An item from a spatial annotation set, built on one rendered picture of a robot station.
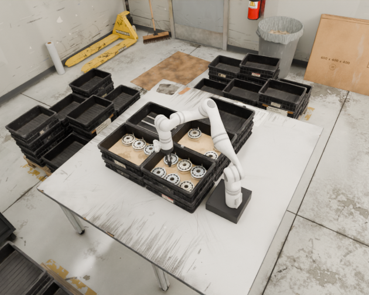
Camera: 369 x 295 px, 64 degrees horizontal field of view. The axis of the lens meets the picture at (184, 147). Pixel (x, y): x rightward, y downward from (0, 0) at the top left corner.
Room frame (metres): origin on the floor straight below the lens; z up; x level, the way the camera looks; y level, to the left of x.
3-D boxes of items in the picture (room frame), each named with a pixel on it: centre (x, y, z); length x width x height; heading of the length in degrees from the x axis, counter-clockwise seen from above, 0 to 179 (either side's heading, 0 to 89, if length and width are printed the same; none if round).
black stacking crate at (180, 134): (1.49, -0.13, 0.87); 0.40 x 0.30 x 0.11; 52
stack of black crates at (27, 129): (2.31, 1.47, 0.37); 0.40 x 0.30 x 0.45; 144
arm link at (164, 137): (1.23, 0.11, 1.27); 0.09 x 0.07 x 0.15; 34
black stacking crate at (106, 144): (1.50, 0.37, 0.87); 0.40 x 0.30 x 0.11; 52
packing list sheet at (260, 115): (1.97, -0.57, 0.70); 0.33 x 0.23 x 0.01; 54
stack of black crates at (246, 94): (2.65, -0.71, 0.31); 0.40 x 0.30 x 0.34; 54
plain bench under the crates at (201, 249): (1.54, -0.02, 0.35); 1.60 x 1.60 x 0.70; 54
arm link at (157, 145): (1.22, 0.12, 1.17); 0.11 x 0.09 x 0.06; 97
